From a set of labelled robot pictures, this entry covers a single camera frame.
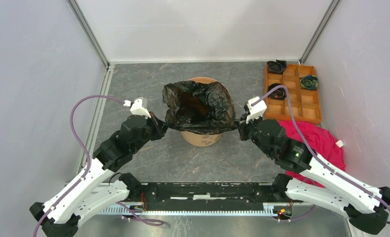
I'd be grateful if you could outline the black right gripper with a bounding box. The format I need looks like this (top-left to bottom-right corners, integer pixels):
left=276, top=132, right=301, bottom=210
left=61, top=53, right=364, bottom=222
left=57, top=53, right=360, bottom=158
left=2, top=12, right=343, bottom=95
left=234, top=111, right=273, bottom=158

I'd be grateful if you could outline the black plastic trash bag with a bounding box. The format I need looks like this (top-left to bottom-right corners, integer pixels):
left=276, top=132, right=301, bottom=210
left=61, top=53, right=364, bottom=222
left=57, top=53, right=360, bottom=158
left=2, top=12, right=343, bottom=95
left=162, top=80, right=236, bottom=135

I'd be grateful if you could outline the orange plastic trash bin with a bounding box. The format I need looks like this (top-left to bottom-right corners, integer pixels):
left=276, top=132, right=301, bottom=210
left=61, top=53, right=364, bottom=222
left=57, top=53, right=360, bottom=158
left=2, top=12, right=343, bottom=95
left=181, top=77, right=234, bottom=147

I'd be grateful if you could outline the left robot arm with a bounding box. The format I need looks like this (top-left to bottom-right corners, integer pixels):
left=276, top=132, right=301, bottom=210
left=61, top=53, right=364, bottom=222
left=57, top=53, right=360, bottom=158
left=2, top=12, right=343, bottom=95
left=30, top=113, right=168, bottom=237

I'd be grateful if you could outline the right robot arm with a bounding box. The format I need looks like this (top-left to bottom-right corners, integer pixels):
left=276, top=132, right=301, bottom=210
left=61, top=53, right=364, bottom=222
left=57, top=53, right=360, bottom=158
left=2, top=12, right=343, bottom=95
left=236, top=117, right=390, bottom=235

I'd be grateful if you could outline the rolled trash bag middle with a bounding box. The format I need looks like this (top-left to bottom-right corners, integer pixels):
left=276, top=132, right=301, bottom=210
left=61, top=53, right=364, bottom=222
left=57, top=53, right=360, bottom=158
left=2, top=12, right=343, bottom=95
left=268, top=83, right=287, bottom=100

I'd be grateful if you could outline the rolled trash bag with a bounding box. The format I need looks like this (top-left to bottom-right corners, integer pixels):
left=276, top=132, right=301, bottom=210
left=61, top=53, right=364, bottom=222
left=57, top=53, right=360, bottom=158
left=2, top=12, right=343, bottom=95
left=300, top=75, right=318, bottom=91
left=268, top=83, right=287, bottom=100
left=266, top=60, right=287, bottom=75

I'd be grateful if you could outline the rolled trash bag top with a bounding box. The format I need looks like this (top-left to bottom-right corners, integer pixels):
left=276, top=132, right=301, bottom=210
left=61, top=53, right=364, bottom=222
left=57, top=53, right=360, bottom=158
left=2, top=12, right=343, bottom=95
left=266, top=60, right=287, bottom=75

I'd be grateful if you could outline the rolled trash bag right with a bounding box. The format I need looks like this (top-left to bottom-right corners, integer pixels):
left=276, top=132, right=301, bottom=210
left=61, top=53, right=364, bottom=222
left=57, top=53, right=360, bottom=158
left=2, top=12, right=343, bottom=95
left=300, top=75, right=318, bottom=91

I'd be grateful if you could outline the orange compartment tray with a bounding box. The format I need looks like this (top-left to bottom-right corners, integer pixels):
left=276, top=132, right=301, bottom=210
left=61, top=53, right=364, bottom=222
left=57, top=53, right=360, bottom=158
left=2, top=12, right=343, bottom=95
left=264, top=64, right=323, bottom=124

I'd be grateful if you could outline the red cloth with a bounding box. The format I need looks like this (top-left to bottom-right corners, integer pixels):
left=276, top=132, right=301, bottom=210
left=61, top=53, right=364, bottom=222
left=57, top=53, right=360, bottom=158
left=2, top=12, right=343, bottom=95
left=278, top=120, right=346, bottom=181

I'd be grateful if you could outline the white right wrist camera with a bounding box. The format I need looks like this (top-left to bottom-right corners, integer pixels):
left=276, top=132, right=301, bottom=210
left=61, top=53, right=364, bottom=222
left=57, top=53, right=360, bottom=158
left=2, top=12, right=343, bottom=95
left=244, top=96, right=267, bottom=124

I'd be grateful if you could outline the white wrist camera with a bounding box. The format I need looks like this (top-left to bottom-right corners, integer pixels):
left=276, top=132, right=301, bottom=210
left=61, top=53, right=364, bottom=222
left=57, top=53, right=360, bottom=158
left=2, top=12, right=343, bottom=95
left=244, top=96, right=267, bottom=124
left=123, top=97, right=151, bottom=119

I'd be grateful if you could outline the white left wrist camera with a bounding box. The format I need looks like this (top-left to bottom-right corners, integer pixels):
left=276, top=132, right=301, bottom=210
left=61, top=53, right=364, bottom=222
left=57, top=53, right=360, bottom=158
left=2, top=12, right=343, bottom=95
left=123, top=97, right=151, bottom=119

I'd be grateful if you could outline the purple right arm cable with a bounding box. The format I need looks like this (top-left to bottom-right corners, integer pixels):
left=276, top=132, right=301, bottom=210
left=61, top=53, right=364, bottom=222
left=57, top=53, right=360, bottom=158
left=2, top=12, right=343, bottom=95
left=252, top=85, right=390, bottom=226

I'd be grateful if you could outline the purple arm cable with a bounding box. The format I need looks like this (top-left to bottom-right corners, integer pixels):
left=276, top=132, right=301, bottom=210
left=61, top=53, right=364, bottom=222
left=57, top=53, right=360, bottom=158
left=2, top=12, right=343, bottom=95
left=252, top=85, right=390, bottom=226
left=32, top=95, right=164, bottom=237

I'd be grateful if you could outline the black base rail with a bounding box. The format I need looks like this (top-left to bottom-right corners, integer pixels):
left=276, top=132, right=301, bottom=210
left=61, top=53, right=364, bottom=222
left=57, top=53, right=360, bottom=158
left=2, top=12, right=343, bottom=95
left=122, top=182, right=290, bottom=212

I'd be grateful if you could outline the white comb cable strip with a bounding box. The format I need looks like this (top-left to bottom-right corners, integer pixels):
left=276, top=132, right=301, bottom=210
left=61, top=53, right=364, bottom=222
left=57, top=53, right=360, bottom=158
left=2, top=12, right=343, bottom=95
left=99, top=204, right=277, bottom=217

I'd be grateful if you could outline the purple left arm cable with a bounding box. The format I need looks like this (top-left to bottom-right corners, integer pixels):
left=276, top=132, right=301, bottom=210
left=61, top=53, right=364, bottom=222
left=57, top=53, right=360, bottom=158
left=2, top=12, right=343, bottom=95
left=32, top=95, right=164, bottom=237

